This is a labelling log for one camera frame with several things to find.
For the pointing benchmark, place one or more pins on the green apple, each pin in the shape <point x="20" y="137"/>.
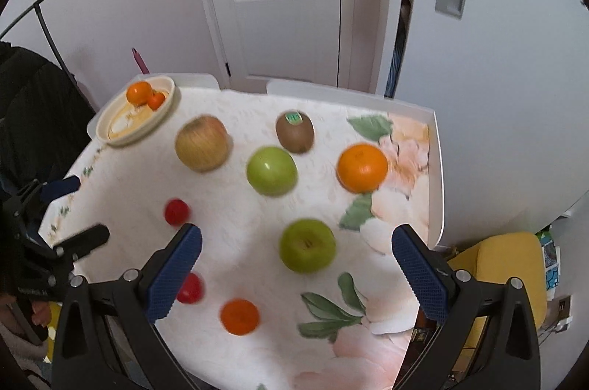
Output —
<point x="307" y="245"/>
<point x="271" y="171"/>

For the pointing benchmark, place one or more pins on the white panel door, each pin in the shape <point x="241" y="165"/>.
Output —
<point x="276" y="26"/>

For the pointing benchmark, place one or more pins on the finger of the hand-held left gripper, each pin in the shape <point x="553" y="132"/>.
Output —
<point x="60" y="187"/>
<point x="87" y="239"/>

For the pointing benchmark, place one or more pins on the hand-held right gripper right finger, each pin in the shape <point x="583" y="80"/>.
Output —
<point x="418" y="275"/>

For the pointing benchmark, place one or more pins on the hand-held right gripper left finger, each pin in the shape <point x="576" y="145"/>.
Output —
<point x="177" y="268"/>

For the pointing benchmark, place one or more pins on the white table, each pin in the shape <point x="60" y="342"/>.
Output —
<point x="313" y="89"/>

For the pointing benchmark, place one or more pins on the cream white bowl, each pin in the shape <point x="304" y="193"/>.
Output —
<point x="120" y="125"/>

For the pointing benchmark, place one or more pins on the person's left hand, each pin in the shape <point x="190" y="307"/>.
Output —
<point x="41" y="313"/>

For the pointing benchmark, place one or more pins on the blue printed carton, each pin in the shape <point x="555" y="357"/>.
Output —
<point x="550" y="261"/>

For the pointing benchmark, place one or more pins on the yellow chair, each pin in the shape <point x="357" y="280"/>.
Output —
<point x="501" y="256"/>

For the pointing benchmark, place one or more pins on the brown kiwi with sticker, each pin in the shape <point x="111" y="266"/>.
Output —
<point x="295" y="134"/>

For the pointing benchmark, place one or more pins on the red cherry tomato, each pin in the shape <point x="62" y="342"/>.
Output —
<point x="176" y="212"/>
<point x="193" y="289"/>

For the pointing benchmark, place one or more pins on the large orange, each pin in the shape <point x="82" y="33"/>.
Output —
<point x="362" y="168"/>

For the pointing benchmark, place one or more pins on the tiny orange kumquat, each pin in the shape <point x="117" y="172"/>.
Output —
<point x="157" y="100"/>

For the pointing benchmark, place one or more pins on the black clothes rack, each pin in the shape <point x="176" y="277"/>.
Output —
<point x="50" y="35"/>

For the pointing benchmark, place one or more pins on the yellow red apple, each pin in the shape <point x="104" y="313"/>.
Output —
<point x="202" y="143"/>

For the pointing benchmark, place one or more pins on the mandarin orange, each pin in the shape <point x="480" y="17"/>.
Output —
<point x="138" y="92"/>
<point x="239" y="316"/>

